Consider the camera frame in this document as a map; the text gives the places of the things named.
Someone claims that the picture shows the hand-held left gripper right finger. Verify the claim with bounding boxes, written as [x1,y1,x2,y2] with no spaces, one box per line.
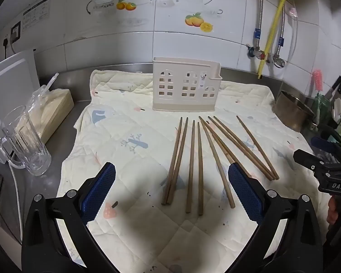
[228,163,326,273]

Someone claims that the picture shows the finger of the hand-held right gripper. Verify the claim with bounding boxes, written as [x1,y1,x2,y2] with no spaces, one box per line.
[293,149,329,174]
[311,136,341,163]

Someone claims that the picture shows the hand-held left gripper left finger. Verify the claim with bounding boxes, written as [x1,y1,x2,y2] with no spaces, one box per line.
[21,162,120,273]

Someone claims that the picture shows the row of wooden chopsticks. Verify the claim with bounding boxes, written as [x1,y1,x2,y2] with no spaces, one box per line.
[161,115,280,216]

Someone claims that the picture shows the beige plastic chopstick holder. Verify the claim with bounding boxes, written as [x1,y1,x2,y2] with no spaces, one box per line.
[152,57,223,112]

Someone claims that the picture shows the person's right hand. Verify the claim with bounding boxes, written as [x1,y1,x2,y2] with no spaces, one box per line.
[327,196,341,226]

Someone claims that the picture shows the green glass bottle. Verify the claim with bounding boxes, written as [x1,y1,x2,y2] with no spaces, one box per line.
[312,91,333,126]

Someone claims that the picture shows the metal pot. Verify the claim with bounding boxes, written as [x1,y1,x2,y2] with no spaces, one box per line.
[272,89,316,133]

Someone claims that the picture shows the pink bottle brush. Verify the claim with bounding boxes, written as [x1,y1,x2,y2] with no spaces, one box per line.
[312,69,324,92]

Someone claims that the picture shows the cream printed quilted mat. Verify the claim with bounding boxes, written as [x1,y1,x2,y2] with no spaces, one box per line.
[57,69,330,273]

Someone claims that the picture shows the clear glass mug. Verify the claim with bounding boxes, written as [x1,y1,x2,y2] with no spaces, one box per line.
[0,106,52,176]

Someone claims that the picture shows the tissue pack in plastic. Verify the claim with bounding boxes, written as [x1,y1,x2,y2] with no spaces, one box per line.
[25,73,75,144]

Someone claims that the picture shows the metal water valve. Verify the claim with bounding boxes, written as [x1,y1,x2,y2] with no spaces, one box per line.
[272,55,286,69]

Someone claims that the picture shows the clear plastic tube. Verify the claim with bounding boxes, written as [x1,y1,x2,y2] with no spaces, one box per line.
[283,0,299,64]

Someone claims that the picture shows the white cutting board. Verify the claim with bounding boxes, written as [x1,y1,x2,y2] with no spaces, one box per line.
[0,49,41,164]

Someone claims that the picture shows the white cable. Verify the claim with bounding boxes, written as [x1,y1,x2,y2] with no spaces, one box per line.
[7,159,24,235]

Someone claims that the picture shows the red handle water valve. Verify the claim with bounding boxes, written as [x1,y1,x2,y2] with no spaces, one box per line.
[246,44,267,61]

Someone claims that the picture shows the short braided metal hose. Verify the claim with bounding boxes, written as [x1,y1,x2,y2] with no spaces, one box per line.
[275,4,286,59]

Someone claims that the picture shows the yellow gas hose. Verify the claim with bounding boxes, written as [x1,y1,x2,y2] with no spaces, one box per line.
[257,0,289,79]

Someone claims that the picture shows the long braided metal hose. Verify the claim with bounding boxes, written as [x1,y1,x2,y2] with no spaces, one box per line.
[255,0,264,49]

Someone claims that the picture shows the black wall socket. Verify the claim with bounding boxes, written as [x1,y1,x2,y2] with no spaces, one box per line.
[11,20,21,43]

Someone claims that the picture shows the white wall sticker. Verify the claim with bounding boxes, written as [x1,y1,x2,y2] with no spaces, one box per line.
[22,0,51,32]

